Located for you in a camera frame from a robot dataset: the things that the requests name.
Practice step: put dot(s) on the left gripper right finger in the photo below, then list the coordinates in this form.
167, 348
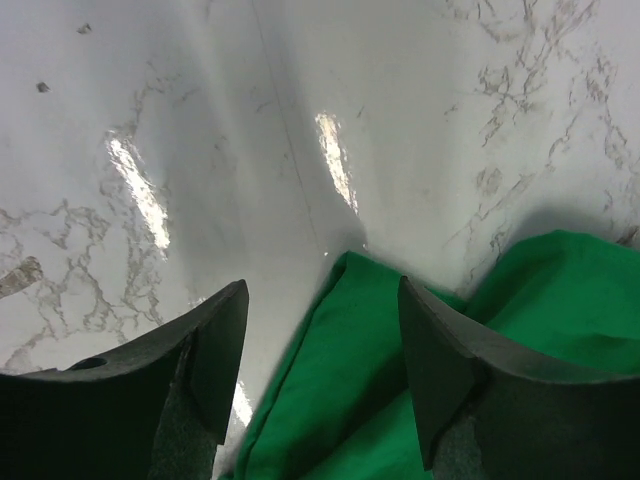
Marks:
487, 407

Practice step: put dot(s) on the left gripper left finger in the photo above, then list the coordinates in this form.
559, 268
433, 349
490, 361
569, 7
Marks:
157, 407

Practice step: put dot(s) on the green t shirt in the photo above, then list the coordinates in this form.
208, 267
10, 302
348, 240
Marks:
338, 407

